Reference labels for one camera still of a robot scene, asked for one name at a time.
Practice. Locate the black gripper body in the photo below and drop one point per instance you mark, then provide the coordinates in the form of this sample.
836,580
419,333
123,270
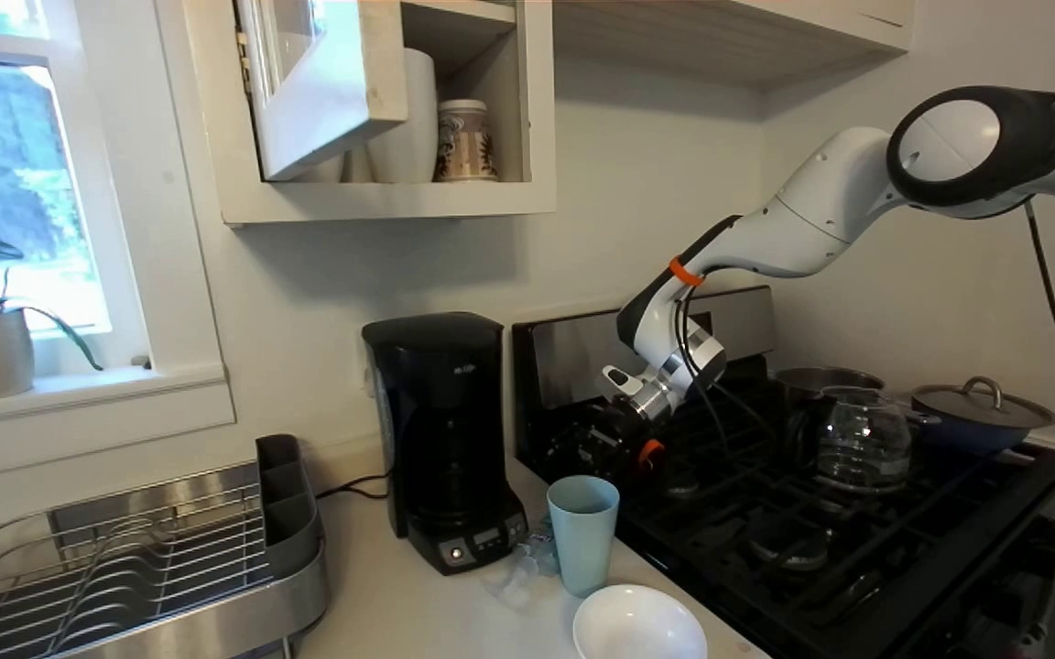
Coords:
611,441

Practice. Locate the green hand sanitizer bottle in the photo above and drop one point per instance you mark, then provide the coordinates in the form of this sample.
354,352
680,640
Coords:
521,573

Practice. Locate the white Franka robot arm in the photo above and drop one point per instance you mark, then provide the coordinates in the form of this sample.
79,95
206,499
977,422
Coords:
822,204

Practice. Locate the black stainless gas stove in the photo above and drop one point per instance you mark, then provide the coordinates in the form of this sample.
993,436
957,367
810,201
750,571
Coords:
918,535

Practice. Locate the light blue plastic cup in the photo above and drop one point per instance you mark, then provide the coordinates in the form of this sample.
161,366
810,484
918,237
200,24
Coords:
584,535

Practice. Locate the black coffee maker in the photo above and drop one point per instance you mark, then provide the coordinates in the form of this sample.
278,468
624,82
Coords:
441,422

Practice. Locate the white bowl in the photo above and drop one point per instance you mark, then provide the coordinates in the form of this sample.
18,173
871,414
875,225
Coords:
640,623

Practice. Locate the glass coffee carafe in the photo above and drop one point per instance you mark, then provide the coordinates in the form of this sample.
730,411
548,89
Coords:
861,446

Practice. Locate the patterned jar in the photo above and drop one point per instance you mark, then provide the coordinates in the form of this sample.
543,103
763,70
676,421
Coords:
464,140

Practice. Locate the blue pan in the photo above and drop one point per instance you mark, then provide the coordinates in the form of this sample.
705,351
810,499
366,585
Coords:
962,436

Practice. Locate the steel pan lid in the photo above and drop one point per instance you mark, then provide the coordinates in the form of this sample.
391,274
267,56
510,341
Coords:
978,405

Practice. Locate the white jug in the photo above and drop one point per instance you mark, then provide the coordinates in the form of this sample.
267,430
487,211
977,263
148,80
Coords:
411,122

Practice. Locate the white glass cabinet door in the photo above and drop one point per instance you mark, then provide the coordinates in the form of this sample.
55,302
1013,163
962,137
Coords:
332,103

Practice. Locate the stainless steel dish rack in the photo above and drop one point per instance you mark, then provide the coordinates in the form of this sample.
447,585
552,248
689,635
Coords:
183,573

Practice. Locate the white framed window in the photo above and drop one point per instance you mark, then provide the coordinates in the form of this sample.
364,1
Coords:
16,184

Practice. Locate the wrist camera with orange plug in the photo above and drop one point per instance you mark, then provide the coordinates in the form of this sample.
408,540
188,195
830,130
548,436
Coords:
651,453

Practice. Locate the white wall cabinet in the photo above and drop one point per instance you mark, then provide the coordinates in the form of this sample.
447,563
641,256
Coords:
527,112

